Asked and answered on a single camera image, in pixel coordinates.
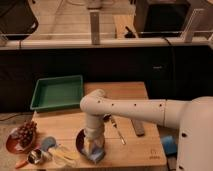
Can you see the grey remote control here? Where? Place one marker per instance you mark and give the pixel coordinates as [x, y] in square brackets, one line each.
[138, 128]

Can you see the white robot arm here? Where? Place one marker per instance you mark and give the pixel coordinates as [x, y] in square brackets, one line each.
[193, 119]

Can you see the green plastic tray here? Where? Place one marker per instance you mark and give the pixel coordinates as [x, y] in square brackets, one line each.
[57, 93]

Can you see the metal measuring cup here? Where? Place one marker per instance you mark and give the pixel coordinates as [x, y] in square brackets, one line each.
[35, 157]

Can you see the blue round scrubber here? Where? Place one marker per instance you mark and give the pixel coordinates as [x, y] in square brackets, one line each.
[47, 143]

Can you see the black monitor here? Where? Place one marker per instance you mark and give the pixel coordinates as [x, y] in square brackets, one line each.
[160, 15]

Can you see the dark purple bowl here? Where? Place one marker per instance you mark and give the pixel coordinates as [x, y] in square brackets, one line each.
[80, 141]

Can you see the purple grapes bunch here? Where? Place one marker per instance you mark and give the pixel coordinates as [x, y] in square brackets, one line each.
[26, 133]

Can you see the red plate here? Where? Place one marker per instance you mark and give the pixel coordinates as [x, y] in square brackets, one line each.
[13, 144]

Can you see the blue sponge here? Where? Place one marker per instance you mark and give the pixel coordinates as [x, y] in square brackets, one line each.
[96, 156]

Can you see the clear plastic bag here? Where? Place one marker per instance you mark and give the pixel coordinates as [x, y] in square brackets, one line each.
[63, 154]

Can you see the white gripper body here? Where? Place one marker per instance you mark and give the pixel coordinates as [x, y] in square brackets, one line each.
[92, 140]

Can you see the black chair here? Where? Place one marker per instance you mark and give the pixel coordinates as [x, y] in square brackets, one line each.
[17, 17]

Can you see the metal support post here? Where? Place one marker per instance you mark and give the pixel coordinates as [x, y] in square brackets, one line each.
[94, 6]

